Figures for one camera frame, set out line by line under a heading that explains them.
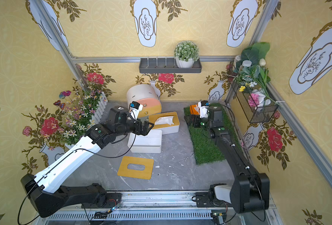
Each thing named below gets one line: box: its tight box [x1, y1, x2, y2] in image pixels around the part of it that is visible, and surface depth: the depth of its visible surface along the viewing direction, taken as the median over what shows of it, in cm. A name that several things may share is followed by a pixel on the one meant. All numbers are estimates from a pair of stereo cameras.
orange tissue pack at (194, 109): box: [189, 104, 200, 115], surface depth 105 cm
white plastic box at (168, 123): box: [148, 111, 181, 135], surface depth 95 cm
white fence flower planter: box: [53, 88, 109, 144], surface depth 90 cm
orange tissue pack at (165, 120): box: [154, 115, 175, 126], surface depth 93 cm
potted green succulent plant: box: [173, 40, 200, 68], surface depth 76 cm
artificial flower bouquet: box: [233, 42, 284, 110], surface depth 77 cm
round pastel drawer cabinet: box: [126, 83, 163, 120], surface depth 101 cm
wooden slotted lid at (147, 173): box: [117, 156, 155, 180], surface depth 87 cm
